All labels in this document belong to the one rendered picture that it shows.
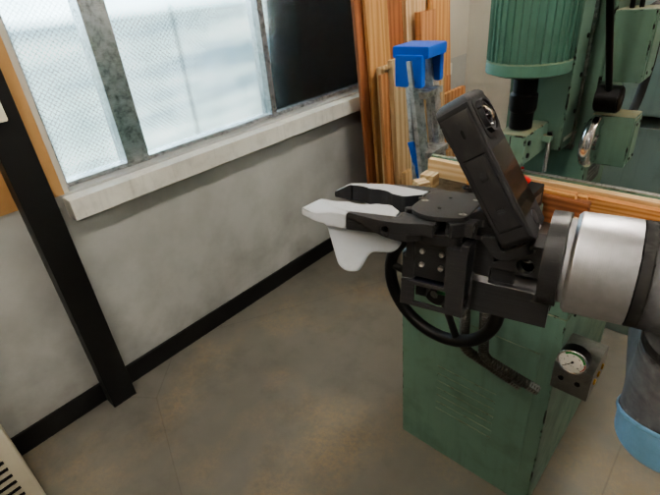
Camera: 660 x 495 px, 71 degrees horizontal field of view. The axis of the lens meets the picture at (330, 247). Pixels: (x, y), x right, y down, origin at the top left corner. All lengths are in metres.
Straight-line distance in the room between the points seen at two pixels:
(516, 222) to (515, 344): 0.92
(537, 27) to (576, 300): 0.78
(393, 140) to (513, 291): 2.17
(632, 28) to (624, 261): 0.97
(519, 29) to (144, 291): 1.62
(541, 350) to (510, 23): 0.73
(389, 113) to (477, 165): 2.15
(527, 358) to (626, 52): 0.74
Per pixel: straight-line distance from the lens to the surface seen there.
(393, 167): 2.57
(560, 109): 1.25
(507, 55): 1.09
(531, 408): 1.37
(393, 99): 2.45
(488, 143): 0.34
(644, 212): 1.17
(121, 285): 1.99
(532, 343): 1.23
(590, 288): 0.35
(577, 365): 1.14
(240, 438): 1.84
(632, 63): 1.29
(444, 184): 1.31
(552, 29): 1.08
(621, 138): 1.30
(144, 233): 1.96
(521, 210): 0.35
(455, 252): 0.36
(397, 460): 1.72
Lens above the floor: 1.41
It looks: 30 degrees down
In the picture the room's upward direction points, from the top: 5 degrees counter-clockwise
